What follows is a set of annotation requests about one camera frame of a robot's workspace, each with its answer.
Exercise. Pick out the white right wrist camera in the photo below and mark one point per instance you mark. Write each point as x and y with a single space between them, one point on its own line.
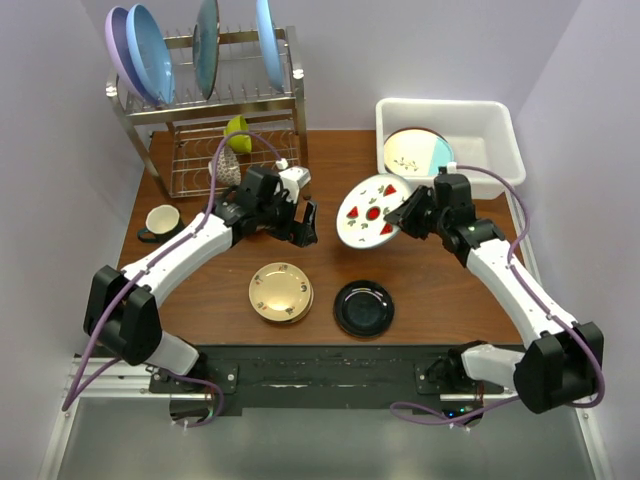
449 168

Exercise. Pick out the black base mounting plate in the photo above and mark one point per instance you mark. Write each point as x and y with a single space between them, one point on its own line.
339 377

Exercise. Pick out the cream and teal plate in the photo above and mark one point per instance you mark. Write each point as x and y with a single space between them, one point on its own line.
416 154

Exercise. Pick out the white floral bottom plate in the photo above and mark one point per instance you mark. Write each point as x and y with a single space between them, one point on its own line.
360 221

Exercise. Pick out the light blue plate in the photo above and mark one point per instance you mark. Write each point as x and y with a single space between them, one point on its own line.
150 55

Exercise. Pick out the red rimmed cream plate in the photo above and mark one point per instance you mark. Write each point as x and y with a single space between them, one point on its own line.
421 129

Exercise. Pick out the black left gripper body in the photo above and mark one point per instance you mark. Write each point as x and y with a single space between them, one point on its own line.
277 217

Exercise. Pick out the cream yellow small plate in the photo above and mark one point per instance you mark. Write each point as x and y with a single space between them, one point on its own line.
274 275

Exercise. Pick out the dark green mug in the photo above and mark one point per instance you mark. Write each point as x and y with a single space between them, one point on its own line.
162 223

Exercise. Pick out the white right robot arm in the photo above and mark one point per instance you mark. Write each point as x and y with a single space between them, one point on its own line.
561 363

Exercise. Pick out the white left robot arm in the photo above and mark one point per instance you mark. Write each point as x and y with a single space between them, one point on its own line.
123 307

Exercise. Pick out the steel dish rack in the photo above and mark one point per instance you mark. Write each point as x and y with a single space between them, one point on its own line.
176 142

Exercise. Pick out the dark teal plate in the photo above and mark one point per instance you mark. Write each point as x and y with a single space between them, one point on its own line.
205 47

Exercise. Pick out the red patterned white bowl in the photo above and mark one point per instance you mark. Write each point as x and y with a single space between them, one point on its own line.
226 172

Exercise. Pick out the lime green bowl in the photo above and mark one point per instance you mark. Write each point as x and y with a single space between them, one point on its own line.
240 142

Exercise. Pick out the black small plate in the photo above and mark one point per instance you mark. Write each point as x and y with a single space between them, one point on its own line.
364 309

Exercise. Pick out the purple plate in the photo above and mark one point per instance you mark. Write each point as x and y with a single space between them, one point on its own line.
117 46

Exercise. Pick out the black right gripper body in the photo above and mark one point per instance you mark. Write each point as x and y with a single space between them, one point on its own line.
441 220

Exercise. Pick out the pale blue plate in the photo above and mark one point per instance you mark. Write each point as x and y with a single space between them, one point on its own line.
269 45

